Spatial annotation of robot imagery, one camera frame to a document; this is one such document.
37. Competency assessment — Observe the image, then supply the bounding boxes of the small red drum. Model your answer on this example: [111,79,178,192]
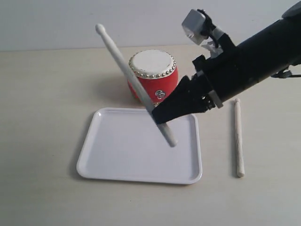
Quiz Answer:
[128,49,178,105]

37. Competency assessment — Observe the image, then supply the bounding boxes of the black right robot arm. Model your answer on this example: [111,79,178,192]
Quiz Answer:
[152,17,301,124]

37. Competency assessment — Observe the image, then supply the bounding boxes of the pale wooden drumstick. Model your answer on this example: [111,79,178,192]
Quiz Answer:
[234,98,245,178]
[95,24,177,147]

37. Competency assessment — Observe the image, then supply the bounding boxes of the white rectangular plastic tray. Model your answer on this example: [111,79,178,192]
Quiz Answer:
[76,108,202,185]

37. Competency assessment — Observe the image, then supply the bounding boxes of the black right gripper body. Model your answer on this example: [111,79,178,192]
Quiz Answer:
[191,54,235,113]

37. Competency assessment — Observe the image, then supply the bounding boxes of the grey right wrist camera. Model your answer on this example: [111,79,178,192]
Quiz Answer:
[182,9,207,45]

